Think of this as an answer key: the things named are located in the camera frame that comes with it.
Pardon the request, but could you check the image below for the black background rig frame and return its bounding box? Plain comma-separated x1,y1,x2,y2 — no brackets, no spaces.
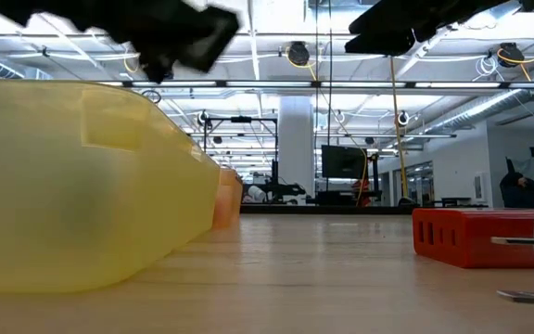
203,115,280,205

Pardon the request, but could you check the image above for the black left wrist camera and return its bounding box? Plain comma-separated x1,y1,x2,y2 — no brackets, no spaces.
173,5,241,74

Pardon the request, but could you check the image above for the yellow hanging cable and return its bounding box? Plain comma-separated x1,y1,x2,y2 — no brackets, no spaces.
387,54,411,201

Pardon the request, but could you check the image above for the black flat screen monitor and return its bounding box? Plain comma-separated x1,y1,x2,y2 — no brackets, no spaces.
320,144,370,181

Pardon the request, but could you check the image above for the black hanging cable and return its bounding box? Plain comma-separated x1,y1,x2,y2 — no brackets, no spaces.
326,0,334,192

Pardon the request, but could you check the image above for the person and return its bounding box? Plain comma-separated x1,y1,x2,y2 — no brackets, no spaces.
499,171,534,209

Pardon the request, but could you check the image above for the black ceiling cable reel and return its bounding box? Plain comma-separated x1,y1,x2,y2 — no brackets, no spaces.
286,40,312,67
497,41,526,69

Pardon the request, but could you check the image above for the white building column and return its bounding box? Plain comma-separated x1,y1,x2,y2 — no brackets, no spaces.
277,95,317,199

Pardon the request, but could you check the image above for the yellow translucent plastic tray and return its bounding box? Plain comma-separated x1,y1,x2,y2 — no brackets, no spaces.
0,77,222,294

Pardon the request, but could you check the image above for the orange translucent plastic tray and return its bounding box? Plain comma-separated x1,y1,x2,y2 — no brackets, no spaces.
211,166,245,231

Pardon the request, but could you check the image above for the black metal rig frame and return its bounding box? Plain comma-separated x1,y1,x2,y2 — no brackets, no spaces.
97,79,534,216

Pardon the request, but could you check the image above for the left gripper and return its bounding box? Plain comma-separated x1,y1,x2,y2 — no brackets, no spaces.
76,0,189,85

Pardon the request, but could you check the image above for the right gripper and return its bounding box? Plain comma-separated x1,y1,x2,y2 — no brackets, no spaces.
344,0,534,58

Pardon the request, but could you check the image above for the large red power adapter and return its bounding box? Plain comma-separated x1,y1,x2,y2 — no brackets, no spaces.
411,207,534,270

